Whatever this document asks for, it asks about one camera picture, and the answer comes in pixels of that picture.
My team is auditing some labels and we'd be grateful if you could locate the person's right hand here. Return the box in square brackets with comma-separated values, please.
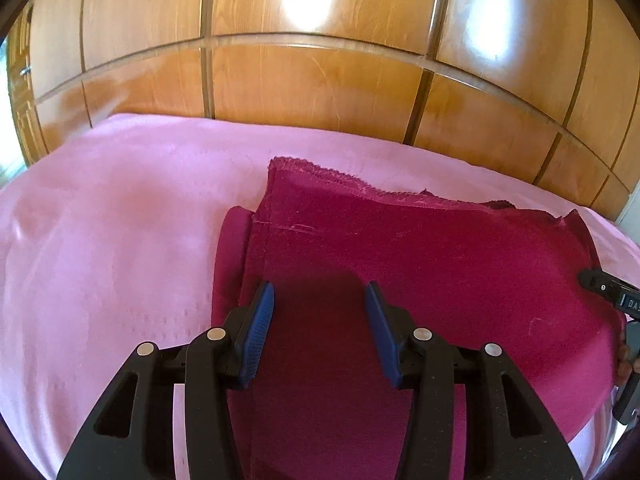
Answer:
[615, 342, 634, 387]

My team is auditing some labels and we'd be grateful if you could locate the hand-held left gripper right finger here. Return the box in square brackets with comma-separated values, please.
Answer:
[364, 281, 585, 480]

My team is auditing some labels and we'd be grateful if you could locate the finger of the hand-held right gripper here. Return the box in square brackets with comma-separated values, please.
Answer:
[577, 269, 622, 307]

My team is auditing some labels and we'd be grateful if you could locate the dark red embroidered sweater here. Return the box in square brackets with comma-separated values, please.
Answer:
[211, 156, 624, 480]

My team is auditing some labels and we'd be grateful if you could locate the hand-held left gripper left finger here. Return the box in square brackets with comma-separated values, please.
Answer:
[56, 281, 276, 480]

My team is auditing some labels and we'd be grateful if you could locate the pink bed blanket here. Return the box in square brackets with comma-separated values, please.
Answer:
[0, 112, 640, 480]

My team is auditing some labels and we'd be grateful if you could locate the wooden panelled wardrobe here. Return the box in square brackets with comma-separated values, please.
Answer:
[0, 0, 640, 226]

